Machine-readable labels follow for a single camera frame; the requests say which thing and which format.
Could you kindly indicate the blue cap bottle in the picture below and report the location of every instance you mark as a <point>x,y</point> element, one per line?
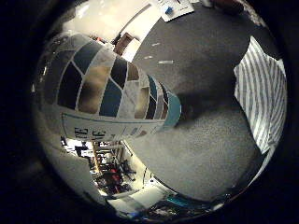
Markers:
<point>169,10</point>

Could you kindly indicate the white striped cloth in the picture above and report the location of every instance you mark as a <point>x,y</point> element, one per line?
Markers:
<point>264,93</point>

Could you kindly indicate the white tape strip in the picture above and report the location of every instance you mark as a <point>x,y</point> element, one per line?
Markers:
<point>165,62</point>

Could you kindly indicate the brown wooden shelf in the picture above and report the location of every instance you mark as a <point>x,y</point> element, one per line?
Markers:
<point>123,43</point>

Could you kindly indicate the teal plastic crate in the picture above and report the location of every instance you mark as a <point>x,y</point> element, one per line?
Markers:
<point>178,201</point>

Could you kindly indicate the white paper sheet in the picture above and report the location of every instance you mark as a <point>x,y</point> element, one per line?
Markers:
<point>177,9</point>

